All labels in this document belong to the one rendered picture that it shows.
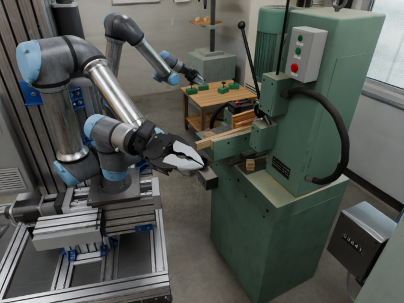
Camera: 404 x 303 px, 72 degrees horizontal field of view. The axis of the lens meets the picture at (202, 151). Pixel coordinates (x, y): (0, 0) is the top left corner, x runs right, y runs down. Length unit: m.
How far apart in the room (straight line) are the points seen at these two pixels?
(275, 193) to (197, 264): 0.90
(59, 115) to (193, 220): 1.46
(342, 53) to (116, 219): 1.14
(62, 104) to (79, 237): 0.57
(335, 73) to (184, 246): 1.51
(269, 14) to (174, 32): 3.18
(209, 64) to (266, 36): 2.34
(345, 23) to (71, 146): 0.99
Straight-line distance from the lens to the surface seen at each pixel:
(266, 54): 1.32
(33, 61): 0.97
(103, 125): 0.77
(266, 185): 1.34
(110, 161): 0.82
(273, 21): 1.28
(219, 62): 3.67
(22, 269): 2.01
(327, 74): 1.04
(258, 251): 1.54
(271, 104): 1.13
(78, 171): 1.15
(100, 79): 0.98
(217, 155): 1.38
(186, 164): 0.62
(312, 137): 1.14
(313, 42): 0.99
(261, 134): 1.22
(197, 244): 2.10
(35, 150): 1.46
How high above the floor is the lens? 1.65
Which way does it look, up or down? 33 degrees down
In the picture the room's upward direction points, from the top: straight up
